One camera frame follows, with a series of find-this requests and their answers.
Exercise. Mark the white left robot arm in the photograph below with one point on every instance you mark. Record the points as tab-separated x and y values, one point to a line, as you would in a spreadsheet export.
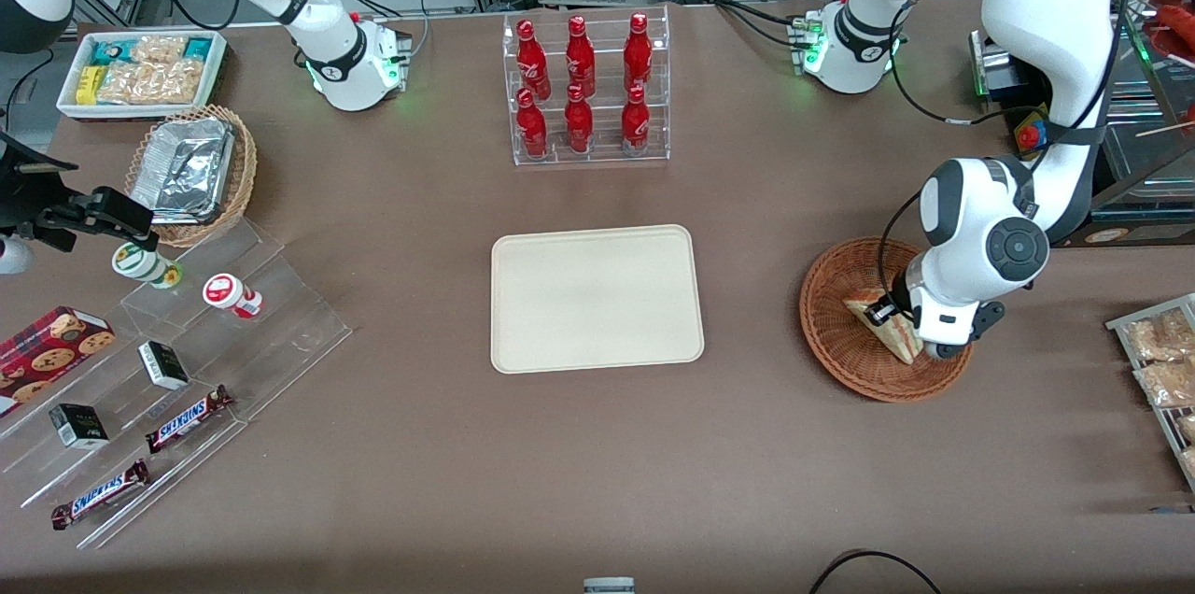
1055	15

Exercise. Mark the red cola bottle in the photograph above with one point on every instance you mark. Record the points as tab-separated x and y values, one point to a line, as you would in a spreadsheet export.
636	125
532	129
580	62
579	125
533	62
638	57

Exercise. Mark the white rectangular bin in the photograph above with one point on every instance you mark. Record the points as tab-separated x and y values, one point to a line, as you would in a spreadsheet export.
217	71

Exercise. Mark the clear bag of snacks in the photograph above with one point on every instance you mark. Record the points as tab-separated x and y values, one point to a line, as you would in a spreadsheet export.
1158	337
1189	461
1187	428
1167	384

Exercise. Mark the red fried food piece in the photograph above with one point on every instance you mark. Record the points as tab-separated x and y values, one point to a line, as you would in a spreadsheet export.
1178	26

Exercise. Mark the aluminium foil tray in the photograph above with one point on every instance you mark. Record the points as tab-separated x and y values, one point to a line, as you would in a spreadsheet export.
182	169

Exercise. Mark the beige plastic tray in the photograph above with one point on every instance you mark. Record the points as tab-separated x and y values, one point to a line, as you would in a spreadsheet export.
597	300

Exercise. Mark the red plaid cookie box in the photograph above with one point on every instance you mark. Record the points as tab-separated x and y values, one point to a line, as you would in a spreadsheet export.
51	353

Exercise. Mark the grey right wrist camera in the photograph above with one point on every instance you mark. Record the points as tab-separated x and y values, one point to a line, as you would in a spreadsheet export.
13	256

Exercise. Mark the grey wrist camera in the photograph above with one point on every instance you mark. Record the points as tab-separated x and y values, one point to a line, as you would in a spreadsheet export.
948	352
13	256

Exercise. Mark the clear acrylic bottle rack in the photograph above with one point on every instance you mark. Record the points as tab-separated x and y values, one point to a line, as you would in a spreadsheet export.
607	160

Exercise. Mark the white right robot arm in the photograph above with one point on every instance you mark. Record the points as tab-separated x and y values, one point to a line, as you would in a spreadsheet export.
327	62

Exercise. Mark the light tan wicker basket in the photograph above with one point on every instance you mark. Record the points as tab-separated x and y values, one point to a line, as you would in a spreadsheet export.
245	169

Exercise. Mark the red lid white cup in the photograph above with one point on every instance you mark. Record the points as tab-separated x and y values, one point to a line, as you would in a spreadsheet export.
229	293

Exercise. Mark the small black box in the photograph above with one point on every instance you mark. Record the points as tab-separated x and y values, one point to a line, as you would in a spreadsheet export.
163	365
79	426

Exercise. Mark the clear bag of crackers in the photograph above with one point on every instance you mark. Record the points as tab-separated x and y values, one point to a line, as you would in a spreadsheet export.
154	82
161	50

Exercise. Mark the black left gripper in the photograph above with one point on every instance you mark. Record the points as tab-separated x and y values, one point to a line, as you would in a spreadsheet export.
898	304

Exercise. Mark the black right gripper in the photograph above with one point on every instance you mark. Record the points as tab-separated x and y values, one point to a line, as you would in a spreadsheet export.
21	209

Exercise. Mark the teal snack packet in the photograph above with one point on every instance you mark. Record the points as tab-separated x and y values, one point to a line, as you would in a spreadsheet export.
198	48
110	50

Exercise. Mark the red emergency stop button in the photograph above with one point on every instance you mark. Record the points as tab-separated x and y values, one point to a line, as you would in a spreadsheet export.
1031	136

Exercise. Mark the stainless steel pan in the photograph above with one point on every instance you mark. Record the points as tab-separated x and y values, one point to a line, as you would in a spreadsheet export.
1153	146

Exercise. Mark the black food warmer cabinet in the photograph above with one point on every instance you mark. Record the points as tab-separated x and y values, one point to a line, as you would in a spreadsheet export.
1148	225

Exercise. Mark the round brown wicker basket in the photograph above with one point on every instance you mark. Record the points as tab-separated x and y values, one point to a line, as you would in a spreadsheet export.
840	351

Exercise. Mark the clear acrylic stepped shelf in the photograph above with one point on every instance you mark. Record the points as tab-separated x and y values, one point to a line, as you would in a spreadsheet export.
280	332

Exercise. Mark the green lid white cup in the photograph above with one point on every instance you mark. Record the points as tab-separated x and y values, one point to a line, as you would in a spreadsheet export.
145	265

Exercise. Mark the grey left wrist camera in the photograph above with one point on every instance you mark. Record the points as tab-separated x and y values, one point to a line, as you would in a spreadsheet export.
948	352

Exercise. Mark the triangular sandwich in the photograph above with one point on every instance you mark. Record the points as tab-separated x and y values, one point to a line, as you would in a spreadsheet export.
892	340

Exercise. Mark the small grey device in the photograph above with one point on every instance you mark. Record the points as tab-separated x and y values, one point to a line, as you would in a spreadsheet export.
609	586

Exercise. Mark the Snickers chocolate bar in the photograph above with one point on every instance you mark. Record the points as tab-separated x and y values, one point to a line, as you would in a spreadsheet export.
187	419
101	494

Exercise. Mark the yellow snack packet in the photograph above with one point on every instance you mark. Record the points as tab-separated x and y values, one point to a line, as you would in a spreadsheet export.
89	85

